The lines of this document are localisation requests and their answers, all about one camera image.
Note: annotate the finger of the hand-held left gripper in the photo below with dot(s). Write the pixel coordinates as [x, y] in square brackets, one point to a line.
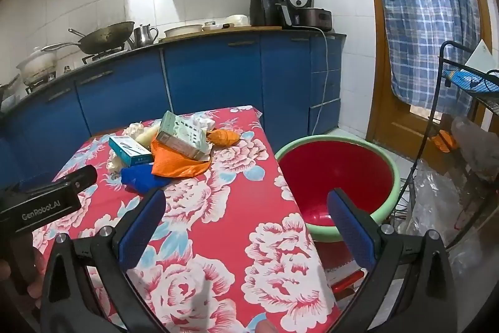
[82, 175]

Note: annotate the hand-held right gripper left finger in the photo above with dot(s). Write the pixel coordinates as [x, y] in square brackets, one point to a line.
[142, 229]

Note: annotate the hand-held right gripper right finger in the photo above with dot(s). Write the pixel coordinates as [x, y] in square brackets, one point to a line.
[351, 231]

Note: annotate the blue cloth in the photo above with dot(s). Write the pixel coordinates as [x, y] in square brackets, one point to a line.
[140, 177]

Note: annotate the small blue box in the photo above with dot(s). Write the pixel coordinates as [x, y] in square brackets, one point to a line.
[128, 149]

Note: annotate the red basin with green rim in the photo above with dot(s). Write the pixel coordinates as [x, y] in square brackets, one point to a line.
[335, 169]

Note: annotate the orange plastic bag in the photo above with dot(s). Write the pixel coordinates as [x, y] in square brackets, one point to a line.
[175, 166]

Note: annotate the cream foam roll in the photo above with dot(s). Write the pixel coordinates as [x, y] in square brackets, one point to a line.
[146, 136]

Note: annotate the pale green carton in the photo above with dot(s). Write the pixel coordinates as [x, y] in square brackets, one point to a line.
[183, 134]

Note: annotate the orange wrapper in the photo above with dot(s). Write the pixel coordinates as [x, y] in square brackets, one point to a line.
[224, 137]

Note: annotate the person's left hand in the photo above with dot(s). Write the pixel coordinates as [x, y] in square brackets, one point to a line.
[39, 278]

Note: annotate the clear plastic bag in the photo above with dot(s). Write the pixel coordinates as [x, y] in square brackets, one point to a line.
[475, 145]
[436, 196]

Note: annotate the red floral tablecloth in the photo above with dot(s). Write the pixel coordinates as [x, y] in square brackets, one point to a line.
[234, 208]

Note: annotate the wooden door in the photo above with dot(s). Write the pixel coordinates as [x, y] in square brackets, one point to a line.
[393, 126]

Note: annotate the white lidded pot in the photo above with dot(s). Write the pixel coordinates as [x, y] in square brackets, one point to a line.
[37, 64]

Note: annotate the gas stove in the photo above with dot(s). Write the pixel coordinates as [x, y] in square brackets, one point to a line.
[97, 56]

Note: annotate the orange plastic item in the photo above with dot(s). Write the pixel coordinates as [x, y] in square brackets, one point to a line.
[444, 141]

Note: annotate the dark steel wok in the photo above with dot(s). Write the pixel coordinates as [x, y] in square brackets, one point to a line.
[105, 36]

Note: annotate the steel kettle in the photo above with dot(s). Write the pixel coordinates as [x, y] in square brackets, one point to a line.
[144, 34]

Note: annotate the blue base cabinets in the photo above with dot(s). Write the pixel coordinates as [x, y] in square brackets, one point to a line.
[210, 75]

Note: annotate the white enamel basin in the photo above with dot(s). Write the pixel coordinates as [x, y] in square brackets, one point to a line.
[181, 31]

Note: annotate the blue printed packet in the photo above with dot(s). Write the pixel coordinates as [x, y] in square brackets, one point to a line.
[464, 80]

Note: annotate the brown rice cooker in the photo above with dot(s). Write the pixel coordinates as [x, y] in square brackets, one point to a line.
[315, 19]

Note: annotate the white paper box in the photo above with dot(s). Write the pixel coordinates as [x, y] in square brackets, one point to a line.
[478, 58]

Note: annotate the white lidded container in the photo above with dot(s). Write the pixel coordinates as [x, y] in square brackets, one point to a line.
[237, 19]

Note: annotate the blue plaid curtain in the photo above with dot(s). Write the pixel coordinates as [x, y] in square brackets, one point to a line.
[425, 13]

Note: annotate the black air fryer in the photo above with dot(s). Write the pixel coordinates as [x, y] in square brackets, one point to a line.
[263, 9]

